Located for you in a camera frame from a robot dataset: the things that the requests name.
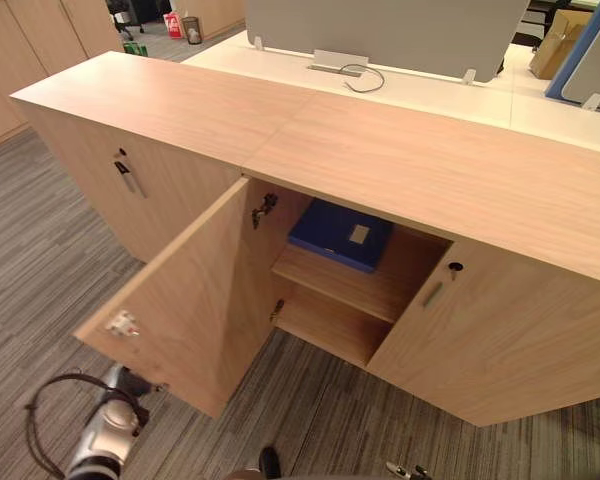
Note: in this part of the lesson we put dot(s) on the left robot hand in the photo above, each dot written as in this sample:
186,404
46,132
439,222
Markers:
142,386

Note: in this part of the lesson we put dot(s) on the wooden cabinet door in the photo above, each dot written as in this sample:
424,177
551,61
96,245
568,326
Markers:
190,300
505,340

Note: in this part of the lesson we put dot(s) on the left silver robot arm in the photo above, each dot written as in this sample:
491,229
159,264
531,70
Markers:
105,440

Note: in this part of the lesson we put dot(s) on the white door lock mechanism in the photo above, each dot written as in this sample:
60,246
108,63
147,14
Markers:
122,324

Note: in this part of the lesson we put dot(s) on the metal cabinet door hinge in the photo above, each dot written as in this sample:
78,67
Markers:
277,310
264,207

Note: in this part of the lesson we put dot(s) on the wooden cabinet shelf board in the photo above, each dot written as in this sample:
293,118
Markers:
345,285

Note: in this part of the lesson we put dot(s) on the black cabinet door key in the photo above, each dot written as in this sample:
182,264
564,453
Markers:
121,159
455,270

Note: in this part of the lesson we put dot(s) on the blue folder with white label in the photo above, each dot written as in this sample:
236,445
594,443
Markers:
325,230

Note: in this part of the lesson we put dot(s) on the light wood closed cabinet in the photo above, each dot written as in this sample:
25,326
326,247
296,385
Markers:
155,100

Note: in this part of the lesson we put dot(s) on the light wood office cabinet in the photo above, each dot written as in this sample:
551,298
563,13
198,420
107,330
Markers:
430,160

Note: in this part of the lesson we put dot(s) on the black office chair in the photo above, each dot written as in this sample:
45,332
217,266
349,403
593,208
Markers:
140,12

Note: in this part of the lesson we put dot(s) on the long white office desk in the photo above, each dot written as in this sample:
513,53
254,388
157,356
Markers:
430,97

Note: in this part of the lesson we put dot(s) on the left robot leg dark foot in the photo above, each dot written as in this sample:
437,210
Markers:
270,462

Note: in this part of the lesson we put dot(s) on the green bag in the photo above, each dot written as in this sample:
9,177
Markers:
135,49

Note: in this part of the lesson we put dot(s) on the red paper bag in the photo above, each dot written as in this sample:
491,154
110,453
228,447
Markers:
172,25

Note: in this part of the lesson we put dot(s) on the grey desk partition screen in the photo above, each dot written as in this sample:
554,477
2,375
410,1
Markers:
380,30

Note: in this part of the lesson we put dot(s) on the brown cardboard box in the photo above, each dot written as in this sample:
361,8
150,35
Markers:
557,45

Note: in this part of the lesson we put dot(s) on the grey partition with blue trim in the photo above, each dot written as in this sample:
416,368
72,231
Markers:
590,60

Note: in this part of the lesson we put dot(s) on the tall wooden wall cabinets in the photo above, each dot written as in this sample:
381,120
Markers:
35,45

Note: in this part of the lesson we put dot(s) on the white partition bracket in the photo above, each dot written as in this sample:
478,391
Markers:
258,43
470,77
594,102

